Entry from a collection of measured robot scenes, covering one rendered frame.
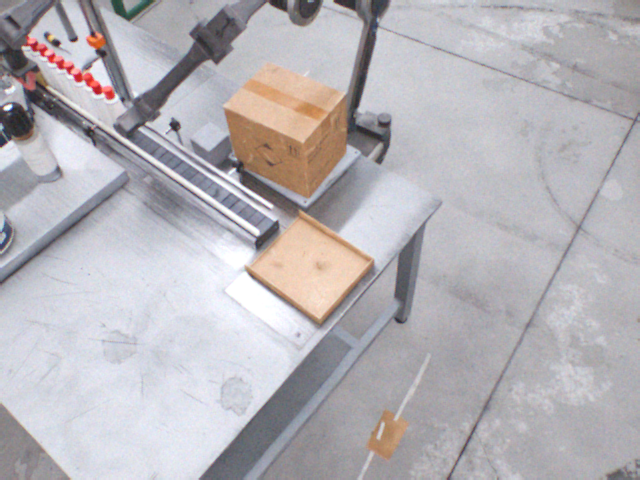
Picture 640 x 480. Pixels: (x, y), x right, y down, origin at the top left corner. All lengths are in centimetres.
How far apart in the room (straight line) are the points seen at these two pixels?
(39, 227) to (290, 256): 81
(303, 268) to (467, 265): 120
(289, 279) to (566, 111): 223
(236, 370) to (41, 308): 64
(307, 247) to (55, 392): 82
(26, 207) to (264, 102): 86
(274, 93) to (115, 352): 90
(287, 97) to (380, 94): 170
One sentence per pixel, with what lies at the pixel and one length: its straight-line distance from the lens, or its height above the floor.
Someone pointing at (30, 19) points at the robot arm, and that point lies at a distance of 187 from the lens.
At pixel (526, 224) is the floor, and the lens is 307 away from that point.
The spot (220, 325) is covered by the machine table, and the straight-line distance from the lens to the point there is 179.
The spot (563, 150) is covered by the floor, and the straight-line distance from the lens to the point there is 343.
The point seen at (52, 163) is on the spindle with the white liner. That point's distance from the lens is 219.
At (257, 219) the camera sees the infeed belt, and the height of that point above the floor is 88.
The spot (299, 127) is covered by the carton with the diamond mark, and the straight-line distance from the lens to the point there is 181.
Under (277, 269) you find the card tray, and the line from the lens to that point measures 185.
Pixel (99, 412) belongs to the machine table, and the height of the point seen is 83.
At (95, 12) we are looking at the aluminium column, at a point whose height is 121.
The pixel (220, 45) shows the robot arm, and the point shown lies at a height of 140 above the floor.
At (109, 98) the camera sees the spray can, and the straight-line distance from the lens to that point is 215.
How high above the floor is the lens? 240
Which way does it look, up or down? 55 degrees down
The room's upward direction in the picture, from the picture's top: 5 degrees counter-clockwise
